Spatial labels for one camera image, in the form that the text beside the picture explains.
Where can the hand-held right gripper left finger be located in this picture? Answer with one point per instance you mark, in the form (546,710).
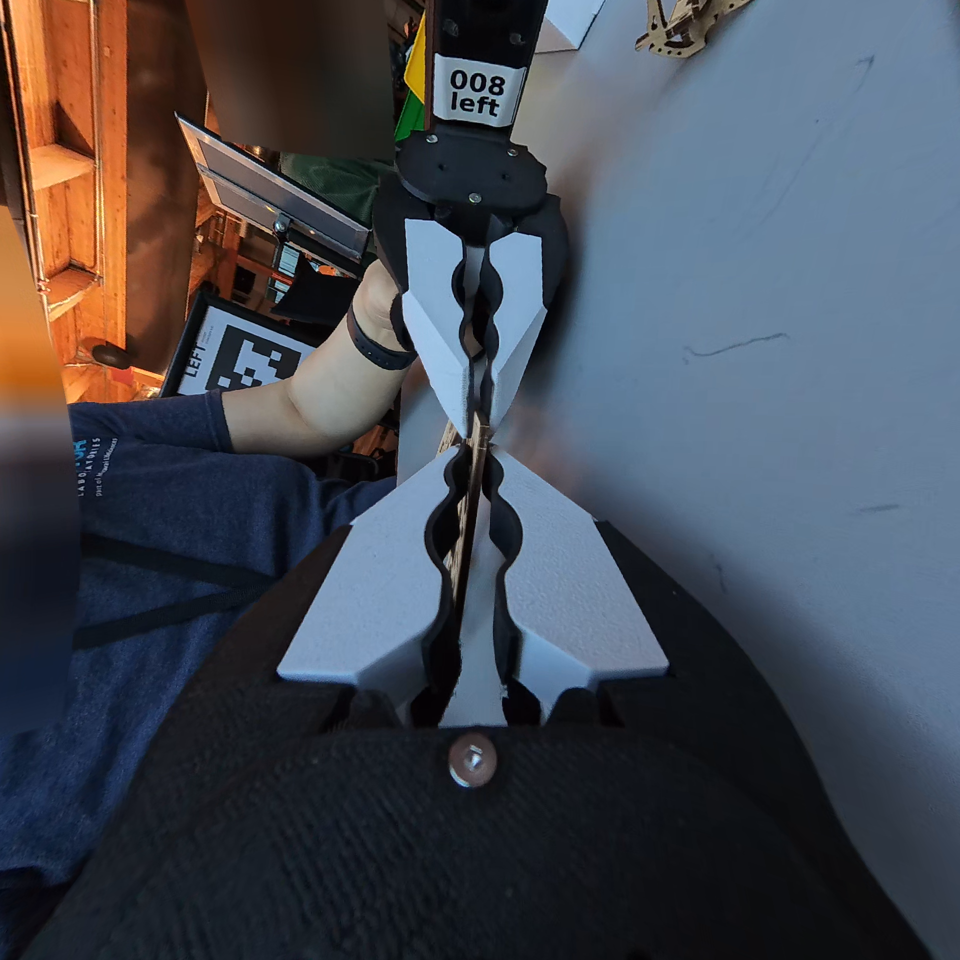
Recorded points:
(360,600)

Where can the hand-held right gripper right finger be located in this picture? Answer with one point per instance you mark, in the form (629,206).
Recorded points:
(585,600)

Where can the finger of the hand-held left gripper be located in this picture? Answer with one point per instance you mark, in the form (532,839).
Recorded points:
(431,300)
(521,300)

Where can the laser-cut wooden parts sheet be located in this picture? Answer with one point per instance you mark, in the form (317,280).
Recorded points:
(470,517)

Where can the person's left forearm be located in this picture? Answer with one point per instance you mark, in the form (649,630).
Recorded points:
(315,405)

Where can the wooden model assembly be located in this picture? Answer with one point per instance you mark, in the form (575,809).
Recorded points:
(675,37)

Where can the person's left hand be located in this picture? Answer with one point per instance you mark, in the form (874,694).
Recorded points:
(373,300)

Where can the black wrist watch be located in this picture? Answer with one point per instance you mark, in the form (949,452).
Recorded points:
(375,352)

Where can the green plastic bin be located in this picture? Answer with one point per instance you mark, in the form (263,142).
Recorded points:
(412,116)

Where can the yellow plastic bin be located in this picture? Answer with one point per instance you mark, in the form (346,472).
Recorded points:
(416,67)

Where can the dark green cloth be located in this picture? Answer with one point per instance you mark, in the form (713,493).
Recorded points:
(337,187)

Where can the white cardboard box tray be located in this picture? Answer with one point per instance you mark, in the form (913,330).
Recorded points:
(570,22)

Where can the black framed marker sign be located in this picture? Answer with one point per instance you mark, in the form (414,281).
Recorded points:
(212,330)

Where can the grey framed display panel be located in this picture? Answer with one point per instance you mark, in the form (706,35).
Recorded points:
(247,172)

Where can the black dome fixture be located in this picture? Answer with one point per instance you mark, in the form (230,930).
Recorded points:
(112,356)

